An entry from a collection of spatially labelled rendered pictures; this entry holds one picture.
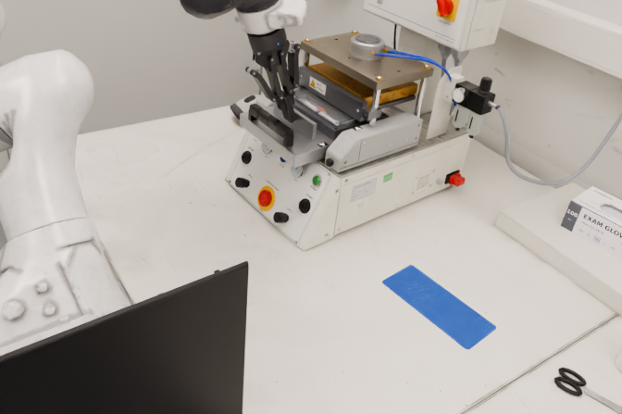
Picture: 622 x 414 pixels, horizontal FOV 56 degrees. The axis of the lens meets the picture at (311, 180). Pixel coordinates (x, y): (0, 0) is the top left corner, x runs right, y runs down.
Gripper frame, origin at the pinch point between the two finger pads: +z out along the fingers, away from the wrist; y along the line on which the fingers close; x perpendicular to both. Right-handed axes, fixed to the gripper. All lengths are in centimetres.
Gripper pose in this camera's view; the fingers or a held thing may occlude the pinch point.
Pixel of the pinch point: (287, 106)
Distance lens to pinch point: 129.5
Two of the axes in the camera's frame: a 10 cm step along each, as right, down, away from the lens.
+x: 6.0, 4.8, -6.4
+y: -7.8, 5.4, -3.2
